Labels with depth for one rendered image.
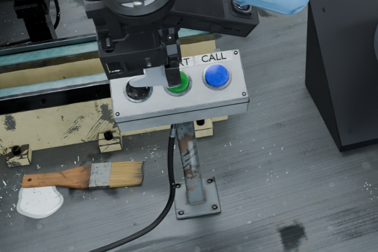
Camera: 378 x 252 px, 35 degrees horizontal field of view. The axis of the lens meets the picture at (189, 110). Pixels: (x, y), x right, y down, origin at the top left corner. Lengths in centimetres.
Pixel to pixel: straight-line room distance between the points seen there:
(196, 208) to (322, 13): 37
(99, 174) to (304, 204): 34
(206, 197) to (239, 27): 41
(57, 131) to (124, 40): 48
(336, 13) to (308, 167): 25
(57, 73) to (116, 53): 52
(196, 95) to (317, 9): 34
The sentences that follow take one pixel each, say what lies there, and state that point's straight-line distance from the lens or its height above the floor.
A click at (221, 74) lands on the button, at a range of 75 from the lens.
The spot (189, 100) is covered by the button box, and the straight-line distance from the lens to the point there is 75.
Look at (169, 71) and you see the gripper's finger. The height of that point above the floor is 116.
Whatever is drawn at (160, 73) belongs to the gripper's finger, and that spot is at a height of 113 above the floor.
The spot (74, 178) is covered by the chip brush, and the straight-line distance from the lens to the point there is 103.
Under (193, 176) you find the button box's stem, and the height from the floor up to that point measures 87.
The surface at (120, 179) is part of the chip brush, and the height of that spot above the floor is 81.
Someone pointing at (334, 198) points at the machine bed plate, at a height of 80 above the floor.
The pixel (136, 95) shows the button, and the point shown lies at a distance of 75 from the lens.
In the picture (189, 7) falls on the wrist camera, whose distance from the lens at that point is 59.
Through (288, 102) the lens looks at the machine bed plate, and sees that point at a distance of 110.
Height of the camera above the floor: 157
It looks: 44 degrees down
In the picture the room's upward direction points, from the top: 9 degrees counter-clockwise
